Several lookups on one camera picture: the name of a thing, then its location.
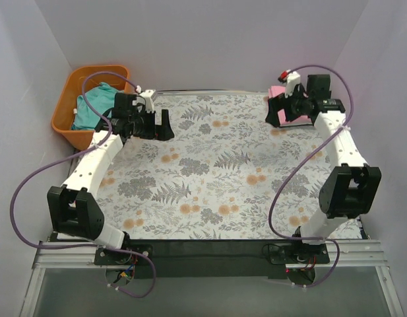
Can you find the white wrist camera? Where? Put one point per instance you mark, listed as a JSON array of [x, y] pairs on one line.
[[291, 79], [147, 98]]

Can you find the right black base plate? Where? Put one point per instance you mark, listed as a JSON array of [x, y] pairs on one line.
[[295, 252]]

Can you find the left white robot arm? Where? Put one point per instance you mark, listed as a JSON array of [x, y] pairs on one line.
[[73, 207]]

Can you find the orange plastic basket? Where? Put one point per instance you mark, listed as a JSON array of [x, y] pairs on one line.
[[64, 116]]

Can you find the aluminium frame rail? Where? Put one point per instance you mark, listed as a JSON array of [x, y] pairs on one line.
[[346, 253]]

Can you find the pink t shirt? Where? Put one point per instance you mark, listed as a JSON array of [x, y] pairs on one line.
[[275, 91]]

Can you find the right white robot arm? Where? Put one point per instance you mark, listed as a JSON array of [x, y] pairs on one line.
[[351, 186]]

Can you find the floral table mat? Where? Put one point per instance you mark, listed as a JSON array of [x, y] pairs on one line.
[[226, 174]]

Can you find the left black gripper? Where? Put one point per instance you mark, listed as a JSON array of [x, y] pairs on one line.
[[154, 125]]

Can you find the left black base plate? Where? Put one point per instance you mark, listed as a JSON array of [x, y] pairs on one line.
[[107, 257]]

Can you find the folded white t shirt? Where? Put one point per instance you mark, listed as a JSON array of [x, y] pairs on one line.
[[296, 123]]

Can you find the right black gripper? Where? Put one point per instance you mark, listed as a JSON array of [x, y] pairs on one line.
[[283, 107]]

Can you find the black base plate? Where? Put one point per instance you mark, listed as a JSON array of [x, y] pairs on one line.
[[295, 252], [107, 257]]

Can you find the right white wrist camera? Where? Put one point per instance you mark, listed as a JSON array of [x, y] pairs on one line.
[[291, 79]]

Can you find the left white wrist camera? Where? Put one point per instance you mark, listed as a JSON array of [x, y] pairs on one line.
[[147, 98]]

